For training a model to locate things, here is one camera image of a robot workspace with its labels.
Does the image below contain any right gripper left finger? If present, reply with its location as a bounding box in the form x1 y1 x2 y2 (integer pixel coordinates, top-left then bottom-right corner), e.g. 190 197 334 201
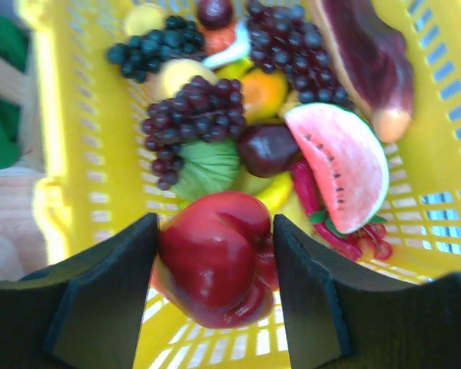
0 214 158 368

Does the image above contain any dark red fig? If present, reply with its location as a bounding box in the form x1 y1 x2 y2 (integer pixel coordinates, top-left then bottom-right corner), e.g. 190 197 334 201
197 0 234 30

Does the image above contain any yellow plastic basket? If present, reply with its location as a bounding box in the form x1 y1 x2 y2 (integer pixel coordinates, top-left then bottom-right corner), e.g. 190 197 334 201
17 0 461 368

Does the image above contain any watermelon slice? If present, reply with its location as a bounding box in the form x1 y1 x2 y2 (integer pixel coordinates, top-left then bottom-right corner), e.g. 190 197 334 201
284 102 390 234

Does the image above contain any brown sweet potato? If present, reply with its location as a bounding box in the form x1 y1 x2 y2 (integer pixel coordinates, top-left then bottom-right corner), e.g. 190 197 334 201
307 0 414 143

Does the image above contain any dark red apple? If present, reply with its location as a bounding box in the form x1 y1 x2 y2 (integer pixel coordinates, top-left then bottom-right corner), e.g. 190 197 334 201
237 123 300 178

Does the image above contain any green cabbage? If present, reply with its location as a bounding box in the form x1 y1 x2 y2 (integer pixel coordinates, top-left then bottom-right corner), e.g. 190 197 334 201
171 139 240 201

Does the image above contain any blue black grape bunch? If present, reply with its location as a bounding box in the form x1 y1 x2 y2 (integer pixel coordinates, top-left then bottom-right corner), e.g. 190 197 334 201
106 15 207 84

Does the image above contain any orange fruit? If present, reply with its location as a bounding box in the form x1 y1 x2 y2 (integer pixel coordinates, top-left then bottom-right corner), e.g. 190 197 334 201
240 68 289 125

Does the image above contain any dark purple grape bunch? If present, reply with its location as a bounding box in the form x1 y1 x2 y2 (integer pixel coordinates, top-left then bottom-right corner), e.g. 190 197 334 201
246 1 353 109

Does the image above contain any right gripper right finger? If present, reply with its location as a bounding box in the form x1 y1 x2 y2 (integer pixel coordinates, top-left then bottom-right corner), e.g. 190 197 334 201
274 215 461 368

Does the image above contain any red bell pepper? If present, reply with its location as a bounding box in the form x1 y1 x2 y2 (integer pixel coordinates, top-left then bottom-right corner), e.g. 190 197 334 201
151 191 278 329

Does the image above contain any red chili pepper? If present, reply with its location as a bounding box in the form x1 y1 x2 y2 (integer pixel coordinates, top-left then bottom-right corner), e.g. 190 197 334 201
289 159 363 261

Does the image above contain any green t-shirt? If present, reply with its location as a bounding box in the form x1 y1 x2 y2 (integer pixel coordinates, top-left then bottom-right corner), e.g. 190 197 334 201
0 7 30 173

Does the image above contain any yellow banana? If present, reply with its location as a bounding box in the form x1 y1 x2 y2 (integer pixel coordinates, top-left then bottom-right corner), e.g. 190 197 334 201
255 171 294 214

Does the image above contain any yellow mango fruit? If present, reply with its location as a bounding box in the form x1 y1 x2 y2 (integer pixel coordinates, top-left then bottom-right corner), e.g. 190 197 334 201
148 59 218 101

